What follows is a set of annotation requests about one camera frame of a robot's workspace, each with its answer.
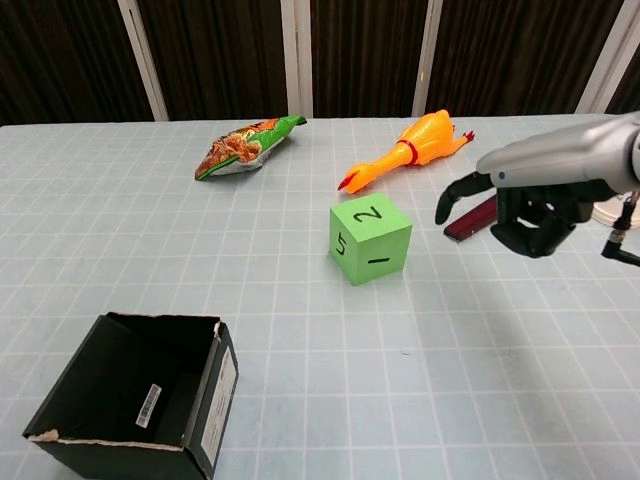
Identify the white partition post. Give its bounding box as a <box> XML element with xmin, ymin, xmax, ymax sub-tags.
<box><xmin>117</xmin><ymin>0</ymin><xmax>170</xmax><ymax>123</ymax></box>
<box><xmin>280</xmin><ymin>0</ymin><xmax>314</xmax><ymax>120</ymax></box>
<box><xmin>412</xmin><ymin>0</ymin><xmax>444</xmax><ymax>119</ymax></box>
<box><xmin>577</xmin><ymin>0</ymin><xmax>640</xmax><ymax>114</ymax></box>

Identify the dark red folded fan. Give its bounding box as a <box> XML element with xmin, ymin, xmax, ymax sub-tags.
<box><xmin>443</xmin><ymin>194</ymin><xmax>499</xmax><ymax>244</ymax></box>

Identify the light blue grid tablecloth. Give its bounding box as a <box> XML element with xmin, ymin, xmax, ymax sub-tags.
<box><xmin>0</xmin><ymin>113</ymin><xmax>640</xmax><ymax>480</ymax></box>

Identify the black open cardboard box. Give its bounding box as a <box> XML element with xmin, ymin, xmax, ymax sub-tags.
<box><xmin>22</xmin><ymin>311</ymin><xmax>240</xmax><ymax>480</ymax></box>

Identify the green numbered foam cube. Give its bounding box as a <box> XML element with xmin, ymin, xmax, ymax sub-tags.
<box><xmin>328</xmin><ymin>192</ymin><xmax>414</xmax><ymax>288</ymax></box>

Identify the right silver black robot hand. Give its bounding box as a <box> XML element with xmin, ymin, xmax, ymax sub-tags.
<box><xmin>434</xmin><ymin>110</ymin><xmax>637</xmax><ymax>260</ymax></box>

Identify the orange rubber chicken toy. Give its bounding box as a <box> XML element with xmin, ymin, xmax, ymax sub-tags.
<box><xmin>337</xmin><ymin>108</ymin><xmax>476</xmax><ymax>196</ymax></box>

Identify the black cable with plug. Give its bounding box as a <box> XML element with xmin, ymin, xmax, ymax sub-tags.
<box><xmin>601</xmin><ymin>191</ymin><xmax>640</xmax><ymax>267</ymax></box>

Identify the green orange snack bag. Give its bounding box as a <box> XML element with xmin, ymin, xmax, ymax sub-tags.
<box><xmin>194</xmin><ymin>114</ymin><xmax>308</xmax><ymax>182</ymax></box>

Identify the white paper cup blue print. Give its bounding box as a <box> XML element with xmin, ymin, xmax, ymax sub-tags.
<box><xmin>591</xmin><ymin>192</ymin><xmax>640</xmax><ymax>225</ymax></box>

